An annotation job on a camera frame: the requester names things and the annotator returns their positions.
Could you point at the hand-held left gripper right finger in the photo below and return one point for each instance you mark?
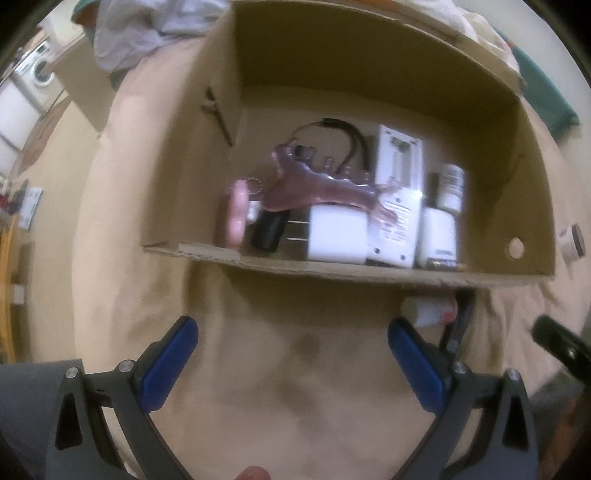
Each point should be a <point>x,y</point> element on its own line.
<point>415,369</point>

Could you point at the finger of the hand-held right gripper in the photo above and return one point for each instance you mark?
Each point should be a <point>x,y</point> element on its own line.
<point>561,344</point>

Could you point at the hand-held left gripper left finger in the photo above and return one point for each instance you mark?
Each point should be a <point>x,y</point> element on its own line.
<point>168,364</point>

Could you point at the black cylinder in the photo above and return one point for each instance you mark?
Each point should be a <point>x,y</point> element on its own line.
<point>270,230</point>

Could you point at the white labelled bottle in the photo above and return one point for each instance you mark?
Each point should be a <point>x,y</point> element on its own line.
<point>451,184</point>

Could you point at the pink plastic toy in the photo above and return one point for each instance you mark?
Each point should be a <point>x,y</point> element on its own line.
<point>318,184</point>

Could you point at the tall white box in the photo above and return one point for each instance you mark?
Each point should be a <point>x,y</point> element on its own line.
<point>397,152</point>

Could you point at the person's left hand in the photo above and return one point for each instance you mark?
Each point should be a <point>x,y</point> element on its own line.
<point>253,473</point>

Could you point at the white tube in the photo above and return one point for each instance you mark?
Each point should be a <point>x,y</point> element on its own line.
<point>427,311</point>

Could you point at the small white adapter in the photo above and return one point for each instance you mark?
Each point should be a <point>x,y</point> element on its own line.
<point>436,235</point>

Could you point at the white charger with prongs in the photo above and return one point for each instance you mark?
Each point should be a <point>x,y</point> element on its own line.
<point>337,233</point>

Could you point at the wooden chair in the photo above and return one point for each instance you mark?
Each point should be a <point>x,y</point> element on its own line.
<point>9,286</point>

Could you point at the paper on floor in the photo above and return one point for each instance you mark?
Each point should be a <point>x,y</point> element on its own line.
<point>31,207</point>

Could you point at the green cloth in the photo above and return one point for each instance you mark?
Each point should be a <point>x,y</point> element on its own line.
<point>549,97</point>

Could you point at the brown cardboard box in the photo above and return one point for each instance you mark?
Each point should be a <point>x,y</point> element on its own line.
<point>44,129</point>

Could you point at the cream nightstand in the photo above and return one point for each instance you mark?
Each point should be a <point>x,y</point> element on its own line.
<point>81,92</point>

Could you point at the white kitchen cabinet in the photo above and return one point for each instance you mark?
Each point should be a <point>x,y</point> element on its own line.
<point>14,115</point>

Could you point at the white washing machine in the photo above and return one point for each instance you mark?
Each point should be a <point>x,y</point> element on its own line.
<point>39,69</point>

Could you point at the pale blue cloth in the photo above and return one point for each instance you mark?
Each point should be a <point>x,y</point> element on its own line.
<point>138,27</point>

